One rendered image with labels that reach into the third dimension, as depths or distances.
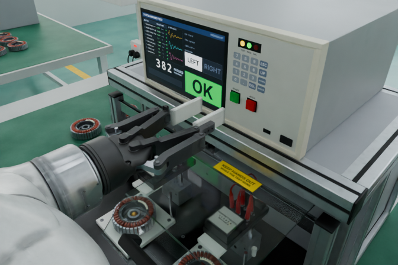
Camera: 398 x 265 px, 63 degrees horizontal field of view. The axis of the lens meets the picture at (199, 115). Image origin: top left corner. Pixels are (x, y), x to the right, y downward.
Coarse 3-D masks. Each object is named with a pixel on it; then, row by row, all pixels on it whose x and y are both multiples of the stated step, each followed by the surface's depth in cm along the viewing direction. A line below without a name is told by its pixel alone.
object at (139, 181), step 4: (144, 172) 82; (148, 172) 82; (140, 176) 84; (144, 176) 83; (148, 176) 81; (152, 176) 81; (136, 180) 85; (140, 180) 85; (144, 180) 84; (132, 184) 85; (136, 184) 84; (140, 184) 84
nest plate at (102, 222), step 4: (108, 212) 89; (112, 212) 89; (104, 216) 87; (108, 216) 87; (96, 220) 86; (100, 220) 86; (104, 220) 86; (108, 220) 86; (100, 224) 85; (104, 224) 85; (104, 228) 84
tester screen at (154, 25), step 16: (144, 16) 72; (144, 32) 74; (160, 32) 70; (176, 32) 66; (192, 32) 63; (208, 32) 60; (160, 48) 72; (176, 48) 68; (192, 48) 64; (208, 48) 61; (176, 64) 70; (160, 80) 77; (192, 96) 70
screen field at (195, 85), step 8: (192, 80) 68; (200, 80) 66; (208, 80) 64; (192, 88) 69; (200, 88) 67; (208, 88) 65; (216, 88) 64; (208, 96) 66; (216, 96) 64; (216, 104) 65
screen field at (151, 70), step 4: (152, 68) 77; (152, 72) 78; (156, 72) 76; (160, 72) 75; (160, 76) 76; (164, 76) 75; (168, 76) 74; (168, 80) 74; (172, 80) 73; (176, 80) 72; (176, 84) 72; (180, 84) 72
